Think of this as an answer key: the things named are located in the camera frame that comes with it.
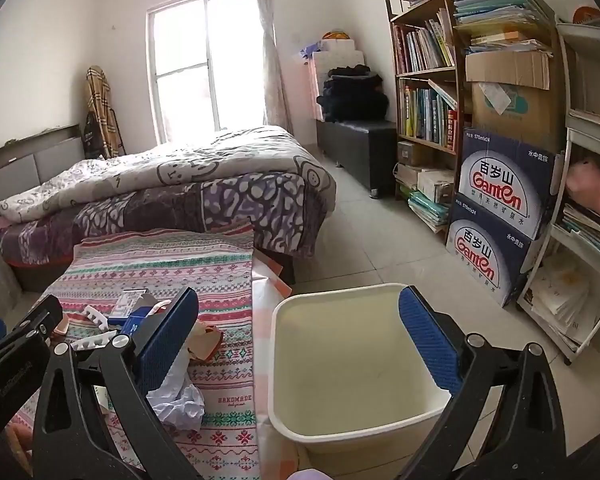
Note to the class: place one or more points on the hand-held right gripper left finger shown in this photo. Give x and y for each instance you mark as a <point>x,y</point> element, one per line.
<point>170,340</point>

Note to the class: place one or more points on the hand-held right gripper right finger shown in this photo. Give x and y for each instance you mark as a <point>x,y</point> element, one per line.
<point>427,337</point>

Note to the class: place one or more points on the small peach plastic item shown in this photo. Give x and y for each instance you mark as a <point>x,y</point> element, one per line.
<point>61,327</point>

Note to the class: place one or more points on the beige red snack wrapper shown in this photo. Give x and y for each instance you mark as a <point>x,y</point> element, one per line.
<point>205,342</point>

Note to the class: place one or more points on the dark blue carton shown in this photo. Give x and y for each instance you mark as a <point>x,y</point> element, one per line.
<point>127,324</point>

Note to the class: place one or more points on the cream plastic waste bin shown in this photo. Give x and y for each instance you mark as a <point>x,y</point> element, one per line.
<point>350,360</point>

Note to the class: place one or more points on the white blue printed box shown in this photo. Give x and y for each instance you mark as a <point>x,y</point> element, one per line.
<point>131,301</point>

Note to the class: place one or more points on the striped patterned tablecloth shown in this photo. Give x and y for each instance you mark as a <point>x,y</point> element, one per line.
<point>180,270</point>

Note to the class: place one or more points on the blue water carton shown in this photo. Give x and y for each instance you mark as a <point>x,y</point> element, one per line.
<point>507,180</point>
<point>485,252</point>

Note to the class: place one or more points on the pink checkered table cover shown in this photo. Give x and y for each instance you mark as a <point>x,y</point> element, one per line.
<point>270,280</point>

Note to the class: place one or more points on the stack of books on floor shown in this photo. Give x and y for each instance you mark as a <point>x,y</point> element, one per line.
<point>427,210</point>

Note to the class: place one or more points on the purple patterned bedsheet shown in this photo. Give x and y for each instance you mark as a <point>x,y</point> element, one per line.
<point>205,210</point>

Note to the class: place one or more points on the pile of white papers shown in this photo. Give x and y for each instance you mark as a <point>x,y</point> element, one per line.
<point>560,300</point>

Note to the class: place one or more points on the grey bed headboard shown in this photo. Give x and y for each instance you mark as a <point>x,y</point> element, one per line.
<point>25,165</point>

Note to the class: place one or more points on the small cardboard boxes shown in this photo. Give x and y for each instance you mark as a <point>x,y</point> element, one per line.
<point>425,175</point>

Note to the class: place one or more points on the white cartoon print quilt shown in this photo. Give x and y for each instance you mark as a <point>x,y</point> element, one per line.
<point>180,165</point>

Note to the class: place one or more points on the black bag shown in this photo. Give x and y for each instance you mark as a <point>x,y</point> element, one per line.
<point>92,135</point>

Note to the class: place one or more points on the black storage bench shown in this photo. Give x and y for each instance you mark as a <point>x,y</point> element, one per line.
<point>355,150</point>

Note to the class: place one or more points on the yellow plaid cloth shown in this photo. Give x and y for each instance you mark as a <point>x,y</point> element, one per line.
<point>101,105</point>

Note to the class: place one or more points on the pink plush toy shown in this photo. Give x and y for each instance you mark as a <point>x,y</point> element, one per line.
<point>592,185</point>

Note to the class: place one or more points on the row of green spine books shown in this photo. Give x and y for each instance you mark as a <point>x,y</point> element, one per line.
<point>427,112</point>

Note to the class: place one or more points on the wooden bookshelf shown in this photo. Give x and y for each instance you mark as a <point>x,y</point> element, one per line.
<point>455,110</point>

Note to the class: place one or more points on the white shelf unit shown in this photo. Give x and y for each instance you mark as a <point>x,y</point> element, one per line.
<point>570,135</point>

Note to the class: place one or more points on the brown cardboard box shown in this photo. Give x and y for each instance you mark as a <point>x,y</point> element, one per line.
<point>520,105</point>

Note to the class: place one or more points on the pile of dark clothes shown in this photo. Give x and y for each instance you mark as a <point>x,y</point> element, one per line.
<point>352,95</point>

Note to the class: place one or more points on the window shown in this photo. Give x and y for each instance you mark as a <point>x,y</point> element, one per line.
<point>200,60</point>

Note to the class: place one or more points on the row of upright books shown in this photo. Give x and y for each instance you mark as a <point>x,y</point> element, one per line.
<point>425,47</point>

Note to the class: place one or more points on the pale curtain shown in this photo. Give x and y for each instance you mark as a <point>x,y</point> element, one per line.
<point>272,60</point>

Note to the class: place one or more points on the white foam boards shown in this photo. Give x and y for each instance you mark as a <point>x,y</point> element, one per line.
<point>337,52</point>

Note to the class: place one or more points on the stack of teal papers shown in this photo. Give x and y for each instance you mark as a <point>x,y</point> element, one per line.
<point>500,15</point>

